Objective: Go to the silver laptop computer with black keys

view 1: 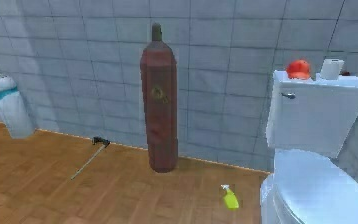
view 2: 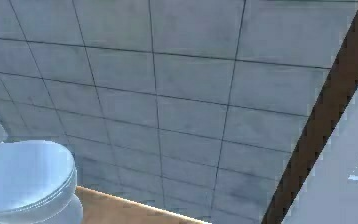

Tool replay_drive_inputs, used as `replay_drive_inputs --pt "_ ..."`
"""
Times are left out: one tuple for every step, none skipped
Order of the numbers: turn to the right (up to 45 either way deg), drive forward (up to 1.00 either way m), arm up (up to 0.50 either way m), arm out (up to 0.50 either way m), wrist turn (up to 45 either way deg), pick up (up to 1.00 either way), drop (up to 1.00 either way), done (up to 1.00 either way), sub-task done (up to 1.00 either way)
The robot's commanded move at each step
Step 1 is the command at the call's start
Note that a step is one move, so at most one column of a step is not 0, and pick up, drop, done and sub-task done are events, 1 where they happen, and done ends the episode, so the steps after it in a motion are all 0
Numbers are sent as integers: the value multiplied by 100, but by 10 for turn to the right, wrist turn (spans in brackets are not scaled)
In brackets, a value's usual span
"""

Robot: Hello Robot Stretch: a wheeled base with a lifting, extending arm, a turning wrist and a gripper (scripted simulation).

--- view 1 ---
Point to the red gas cylinder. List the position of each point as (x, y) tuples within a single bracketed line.
[(159, 106)]

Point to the grey toilet brush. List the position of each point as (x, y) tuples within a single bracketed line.
[(90, 159)]

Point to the yellow spray bottle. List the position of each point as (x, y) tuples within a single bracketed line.
[(230, 199)]

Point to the orange round object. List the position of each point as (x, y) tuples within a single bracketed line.
[(299, 69)]

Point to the white toilet paper roll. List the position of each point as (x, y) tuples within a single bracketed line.
[(331, 68)]

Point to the white bin with teal band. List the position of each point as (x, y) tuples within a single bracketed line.
[(10, 106)]

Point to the small dark red object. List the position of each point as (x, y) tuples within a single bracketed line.
[(346, 72)]

